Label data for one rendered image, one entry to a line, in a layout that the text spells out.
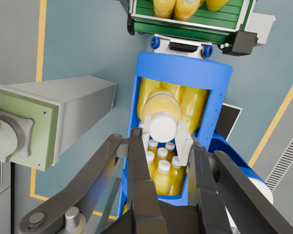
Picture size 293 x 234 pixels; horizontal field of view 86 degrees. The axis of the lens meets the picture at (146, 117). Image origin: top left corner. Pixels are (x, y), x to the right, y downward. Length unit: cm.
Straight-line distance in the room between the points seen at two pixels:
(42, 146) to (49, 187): 186
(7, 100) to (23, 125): 12
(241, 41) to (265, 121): 144
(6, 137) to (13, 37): 155
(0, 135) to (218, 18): 90
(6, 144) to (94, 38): 127
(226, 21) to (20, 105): 87
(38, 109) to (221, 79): 65
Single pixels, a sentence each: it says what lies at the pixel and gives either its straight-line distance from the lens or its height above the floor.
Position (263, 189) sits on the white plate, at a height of 104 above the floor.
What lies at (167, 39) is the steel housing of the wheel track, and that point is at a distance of 69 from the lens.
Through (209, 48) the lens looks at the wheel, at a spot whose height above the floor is 98.
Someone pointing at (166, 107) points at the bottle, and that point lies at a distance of 24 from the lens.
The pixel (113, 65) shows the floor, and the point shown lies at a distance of 167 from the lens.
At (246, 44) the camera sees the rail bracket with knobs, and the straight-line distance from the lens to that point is 68.
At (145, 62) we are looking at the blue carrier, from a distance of 43.
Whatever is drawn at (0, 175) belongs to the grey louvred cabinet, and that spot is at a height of 23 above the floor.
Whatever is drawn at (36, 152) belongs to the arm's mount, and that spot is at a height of 106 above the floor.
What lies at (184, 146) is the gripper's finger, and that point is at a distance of 16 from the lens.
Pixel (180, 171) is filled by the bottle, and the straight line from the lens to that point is 60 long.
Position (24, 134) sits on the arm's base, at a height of 108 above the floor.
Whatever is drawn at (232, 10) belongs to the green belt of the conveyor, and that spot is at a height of 90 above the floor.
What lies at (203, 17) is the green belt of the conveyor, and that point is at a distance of 76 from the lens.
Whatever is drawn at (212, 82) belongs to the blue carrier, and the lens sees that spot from 41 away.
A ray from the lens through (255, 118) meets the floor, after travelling 197.
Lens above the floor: 161
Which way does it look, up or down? 72 degrees down
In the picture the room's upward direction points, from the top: 166 degrees counter-clockwise
